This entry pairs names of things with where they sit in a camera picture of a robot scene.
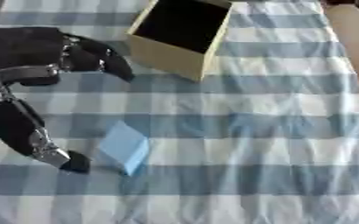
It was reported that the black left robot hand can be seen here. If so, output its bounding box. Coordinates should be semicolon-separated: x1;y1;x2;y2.
0;26;137;174

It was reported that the tan cardboard box black inside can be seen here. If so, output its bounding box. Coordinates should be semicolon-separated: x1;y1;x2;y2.
124;0;235;82

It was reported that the light blue block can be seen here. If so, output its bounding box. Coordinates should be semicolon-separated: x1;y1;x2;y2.
95;120;152;177

